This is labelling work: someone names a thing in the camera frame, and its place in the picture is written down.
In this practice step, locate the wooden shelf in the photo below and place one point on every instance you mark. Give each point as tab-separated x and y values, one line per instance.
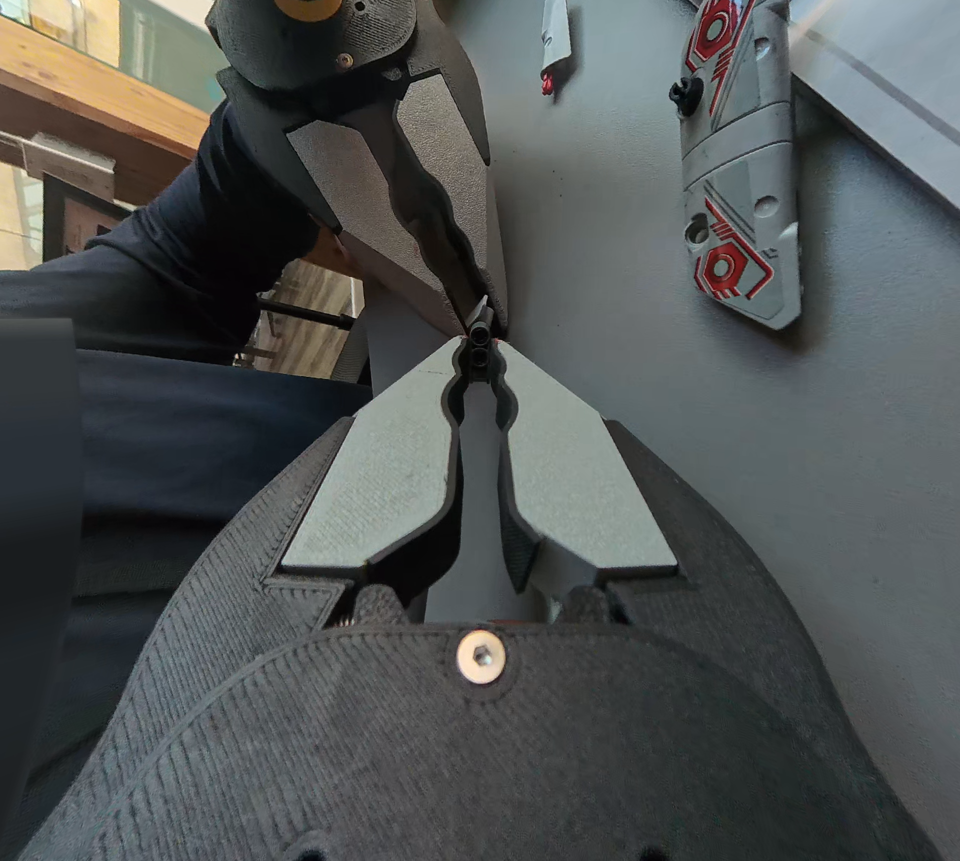
90	88

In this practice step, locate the black lego pin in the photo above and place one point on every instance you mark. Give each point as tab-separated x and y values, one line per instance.
686	92

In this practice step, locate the grey lego wing red print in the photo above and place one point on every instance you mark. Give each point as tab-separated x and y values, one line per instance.
750	148

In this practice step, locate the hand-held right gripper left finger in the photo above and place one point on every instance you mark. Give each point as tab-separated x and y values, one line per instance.
375	486

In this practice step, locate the grey lego piece red pin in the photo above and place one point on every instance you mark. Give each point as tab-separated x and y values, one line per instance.
556	28

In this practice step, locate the person's left forearm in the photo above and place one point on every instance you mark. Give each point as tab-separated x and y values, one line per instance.
187	223

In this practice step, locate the black lego connector piece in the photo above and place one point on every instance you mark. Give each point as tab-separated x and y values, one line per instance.
480	351

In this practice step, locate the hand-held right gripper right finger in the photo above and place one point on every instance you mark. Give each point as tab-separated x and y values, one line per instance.
585	478

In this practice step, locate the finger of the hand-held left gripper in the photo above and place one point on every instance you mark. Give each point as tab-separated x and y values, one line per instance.
360	201
442	141

